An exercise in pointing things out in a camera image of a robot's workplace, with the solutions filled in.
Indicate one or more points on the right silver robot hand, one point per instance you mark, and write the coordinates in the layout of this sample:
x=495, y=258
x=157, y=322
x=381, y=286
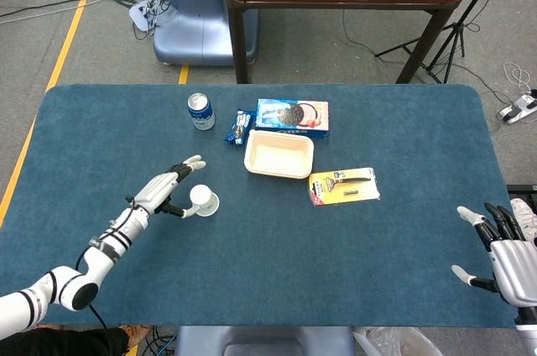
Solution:
x=509, y=272

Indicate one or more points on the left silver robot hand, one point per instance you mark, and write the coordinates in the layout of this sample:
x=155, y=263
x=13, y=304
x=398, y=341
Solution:
x=157, y=192

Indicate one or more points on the white paper cup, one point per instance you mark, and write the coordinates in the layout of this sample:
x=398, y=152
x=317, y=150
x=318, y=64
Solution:
x=204, y=201

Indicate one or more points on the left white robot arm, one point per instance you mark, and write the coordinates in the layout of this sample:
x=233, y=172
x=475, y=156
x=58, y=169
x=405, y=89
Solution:
x=71, y=276

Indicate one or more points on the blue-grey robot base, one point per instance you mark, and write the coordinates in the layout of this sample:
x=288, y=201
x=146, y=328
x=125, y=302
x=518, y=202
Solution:
x=197, y=16

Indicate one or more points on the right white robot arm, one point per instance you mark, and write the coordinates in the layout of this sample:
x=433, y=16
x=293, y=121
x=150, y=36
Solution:
x=526, y=331

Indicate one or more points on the white sneaker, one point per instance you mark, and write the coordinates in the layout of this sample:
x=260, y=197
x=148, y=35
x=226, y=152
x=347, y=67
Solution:
x=526, y=221

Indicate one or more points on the blue drink can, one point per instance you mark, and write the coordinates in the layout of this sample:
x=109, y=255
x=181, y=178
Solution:
x=201, y=112

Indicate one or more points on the small blue Oreo packet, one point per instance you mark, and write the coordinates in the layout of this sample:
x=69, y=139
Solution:
x=239, y=127

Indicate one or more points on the cream plastic food tray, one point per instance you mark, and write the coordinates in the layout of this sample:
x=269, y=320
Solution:
x=279, y=155

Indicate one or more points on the clear plastic bag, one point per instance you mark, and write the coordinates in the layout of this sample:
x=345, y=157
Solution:
x=390, y=341

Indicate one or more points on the blue table mat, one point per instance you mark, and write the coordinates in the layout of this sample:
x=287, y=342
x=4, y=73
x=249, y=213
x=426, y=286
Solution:
x=293, y=247

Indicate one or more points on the blue Oreo cookie box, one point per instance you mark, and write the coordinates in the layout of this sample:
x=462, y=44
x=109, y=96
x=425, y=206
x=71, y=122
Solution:
x=291, y=118

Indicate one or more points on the white power strip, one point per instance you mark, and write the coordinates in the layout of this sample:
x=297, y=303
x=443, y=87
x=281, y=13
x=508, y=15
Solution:
x=518, y=108

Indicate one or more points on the black cloth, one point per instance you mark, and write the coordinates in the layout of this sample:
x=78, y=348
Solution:
x=75, y=343

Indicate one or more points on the blue-grey robot torso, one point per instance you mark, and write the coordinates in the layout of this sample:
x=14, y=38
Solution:
x=264, y=341

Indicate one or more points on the razor in yellow blister pack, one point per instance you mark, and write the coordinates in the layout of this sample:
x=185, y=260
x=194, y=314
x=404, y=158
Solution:
x=344, y=187

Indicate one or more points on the black tripod stand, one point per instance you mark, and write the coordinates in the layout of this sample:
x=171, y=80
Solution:
x=457, y=24

